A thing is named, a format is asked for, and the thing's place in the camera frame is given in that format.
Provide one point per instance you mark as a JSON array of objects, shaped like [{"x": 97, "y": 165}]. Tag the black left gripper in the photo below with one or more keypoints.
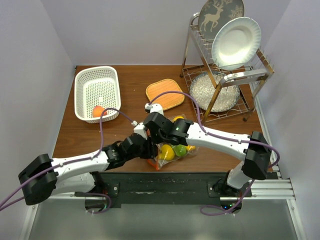
[{"x": 151, "y": 150}]

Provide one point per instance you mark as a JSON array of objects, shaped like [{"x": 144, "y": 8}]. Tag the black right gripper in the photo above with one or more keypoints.
[{"x": 155, "y": 140}]

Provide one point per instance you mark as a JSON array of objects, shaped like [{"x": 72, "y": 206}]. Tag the yellow fake pear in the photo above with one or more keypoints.
[{"x": 166, "y": 153}]

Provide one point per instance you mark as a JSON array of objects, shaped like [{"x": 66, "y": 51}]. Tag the clear zip top bag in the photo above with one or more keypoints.
[{"x": 158, "y": 164}]

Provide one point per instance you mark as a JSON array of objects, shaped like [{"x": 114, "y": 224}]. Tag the green fake pepper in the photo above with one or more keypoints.
[{"x": 180, "y": 150}]

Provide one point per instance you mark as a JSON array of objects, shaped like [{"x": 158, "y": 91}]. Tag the orange fake peach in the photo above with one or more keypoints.
[{"x": 98, "y": 111}]

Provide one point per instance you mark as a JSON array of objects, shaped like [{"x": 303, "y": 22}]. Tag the yellow fake bell pepper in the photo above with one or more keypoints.
[{"x": 178, "y": 117}]

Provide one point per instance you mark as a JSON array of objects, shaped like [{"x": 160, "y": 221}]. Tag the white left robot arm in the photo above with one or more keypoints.
[{"x": 40, "y": 179}]

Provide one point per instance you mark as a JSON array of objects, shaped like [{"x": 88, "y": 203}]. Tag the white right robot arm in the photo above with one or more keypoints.
[{"x": 251, "y": 150}]

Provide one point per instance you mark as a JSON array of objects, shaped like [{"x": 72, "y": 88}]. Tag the metal dish rack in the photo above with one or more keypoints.
[{"x": 254, "y": 73}]

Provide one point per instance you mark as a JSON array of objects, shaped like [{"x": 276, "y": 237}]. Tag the white plastic basket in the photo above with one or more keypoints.
[{"x": 96, "y": 86}]

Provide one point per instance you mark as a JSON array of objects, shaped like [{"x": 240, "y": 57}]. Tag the white scalloped plate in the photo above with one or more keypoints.
[{"x": 236, "y": 43}]

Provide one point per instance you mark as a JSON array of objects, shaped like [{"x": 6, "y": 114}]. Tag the grey deer plate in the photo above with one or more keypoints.
[{"x": 215, "y": 14}]

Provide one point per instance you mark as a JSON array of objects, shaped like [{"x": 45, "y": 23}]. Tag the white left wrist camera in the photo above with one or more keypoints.
[{"x": 140, "y": 129}]

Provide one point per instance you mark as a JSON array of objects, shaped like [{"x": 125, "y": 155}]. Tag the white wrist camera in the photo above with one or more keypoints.
[
  {"x": 153, "y": 108},
  {"x": 140, "y": 129}
]

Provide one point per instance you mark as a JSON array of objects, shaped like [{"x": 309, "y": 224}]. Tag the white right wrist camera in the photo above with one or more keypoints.
[{"x": 153, "y": 108}]

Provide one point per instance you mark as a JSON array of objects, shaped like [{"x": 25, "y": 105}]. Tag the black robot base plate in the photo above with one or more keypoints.
[{"x": 161, "y": 188}]

